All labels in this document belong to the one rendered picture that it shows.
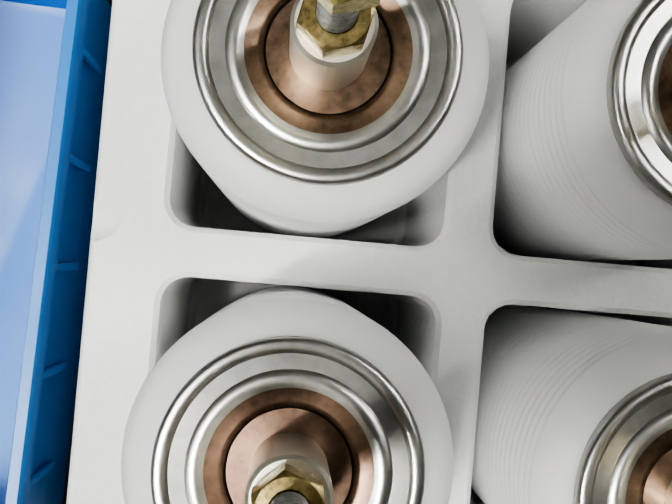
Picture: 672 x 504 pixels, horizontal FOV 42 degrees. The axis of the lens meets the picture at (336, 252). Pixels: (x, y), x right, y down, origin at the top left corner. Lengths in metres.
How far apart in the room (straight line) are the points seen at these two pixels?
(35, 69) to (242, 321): 0.30
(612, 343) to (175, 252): 0.15
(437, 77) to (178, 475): 0.13
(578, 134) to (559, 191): 0.03
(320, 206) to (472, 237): 0.09
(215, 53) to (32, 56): 0.28
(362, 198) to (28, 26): 0.32
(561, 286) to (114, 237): 0.16
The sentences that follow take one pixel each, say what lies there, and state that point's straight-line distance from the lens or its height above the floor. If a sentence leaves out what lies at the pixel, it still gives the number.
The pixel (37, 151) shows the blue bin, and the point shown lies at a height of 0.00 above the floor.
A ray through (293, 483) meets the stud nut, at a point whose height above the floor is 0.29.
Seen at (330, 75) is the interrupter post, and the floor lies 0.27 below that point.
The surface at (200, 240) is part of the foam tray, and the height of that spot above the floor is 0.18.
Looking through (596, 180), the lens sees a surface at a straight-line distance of 0.27.
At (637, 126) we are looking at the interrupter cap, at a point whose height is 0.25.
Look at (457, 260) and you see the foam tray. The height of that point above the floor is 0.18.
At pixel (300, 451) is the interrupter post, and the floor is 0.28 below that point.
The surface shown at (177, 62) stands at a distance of 0.26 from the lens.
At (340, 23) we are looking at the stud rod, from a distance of 0.21.
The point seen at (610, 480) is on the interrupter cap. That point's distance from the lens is 0.27.
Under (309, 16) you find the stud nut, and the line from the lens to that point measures 0.22.
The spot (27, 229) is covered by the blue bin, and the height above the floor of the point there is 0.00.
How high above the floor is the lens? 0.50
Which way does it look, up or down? 86 degrees down
